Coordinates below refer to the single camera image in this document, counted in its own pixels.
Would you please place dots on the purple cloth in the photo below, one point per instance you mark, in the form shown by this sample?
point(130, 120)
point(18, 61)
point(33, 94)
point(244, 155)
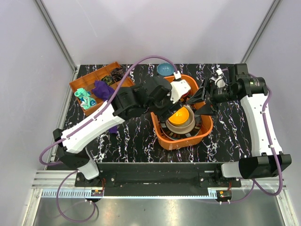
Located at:
point(102, 91)

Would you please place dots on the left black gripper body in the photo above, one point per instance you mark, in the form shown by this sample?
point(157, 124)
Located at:
point(166, 108)

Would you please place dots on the teal blue ceramic bowl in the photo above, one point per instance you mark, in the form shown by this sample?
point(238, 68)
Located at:
point(165, 69)

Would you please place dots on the yellow orange small bowl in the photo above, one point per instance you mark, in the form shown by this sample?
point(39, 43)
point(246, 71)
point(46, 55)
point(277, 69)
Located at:
point(179, 117)

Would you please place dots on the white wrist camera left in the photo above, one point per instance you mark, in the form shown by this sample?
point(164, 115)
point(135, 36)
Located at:
point(176, 88)

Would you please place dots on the beige grey ceramic bowl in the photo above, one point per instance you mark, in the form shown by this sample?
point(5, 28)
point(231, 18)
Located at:
point(184, 128)

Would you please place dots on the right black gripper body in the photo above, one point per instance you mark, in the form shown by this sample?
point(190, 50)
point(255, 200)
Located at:
point(217, 95)

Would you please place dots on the black striped cream plate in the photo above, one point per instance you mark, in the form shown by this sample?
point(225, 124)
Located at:
point(175, 136)

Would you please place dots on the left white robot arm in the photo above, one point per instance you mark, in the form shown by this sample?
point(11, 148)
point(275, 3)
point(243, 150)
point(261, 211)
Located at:
point(157, 95)

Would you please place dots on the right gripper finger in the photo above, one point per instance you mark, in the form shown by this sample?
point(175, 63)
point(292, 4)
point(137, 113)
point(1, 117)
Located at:
point(206, 109)
point(199, 96)

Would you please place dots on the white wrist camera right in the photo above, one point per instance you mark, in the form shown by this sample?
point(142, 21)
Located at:
point(218, 78)

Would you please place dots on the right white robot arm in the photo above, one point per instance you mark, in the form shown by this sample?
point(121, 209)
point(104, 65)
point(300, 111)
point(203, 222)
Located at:
point(268, 159)

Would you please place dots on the black skull mug red inside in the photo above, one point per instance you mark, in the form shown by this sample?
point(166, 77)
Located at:
point(185, 88)

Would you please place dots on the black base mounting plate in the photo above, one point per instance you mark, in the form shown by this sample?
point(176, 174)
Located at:
point(158, 179)

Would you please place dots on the aluminium frame rail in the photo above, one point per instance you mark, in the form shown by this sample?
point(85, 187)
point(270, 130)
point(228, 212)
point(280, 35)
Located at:
point(51, 25)

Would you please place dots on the orange plastic dish bin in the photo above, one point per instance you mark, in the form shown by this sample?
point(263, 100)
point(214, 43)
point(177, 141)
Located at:
point(166, 143)

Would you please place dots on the orange compartment organizer tray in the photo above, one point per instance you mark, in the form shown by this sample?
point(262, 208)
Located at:
point(87, 82)

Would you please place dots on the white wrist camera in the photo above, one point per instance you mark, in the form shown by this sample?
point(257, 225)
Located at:
point(218, 78)
point(176, 88)

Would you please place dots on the mint green sock bundle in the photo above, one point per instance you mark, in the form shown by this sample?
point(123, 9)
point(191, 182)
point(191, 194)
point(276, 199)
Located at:
point(86, 100)

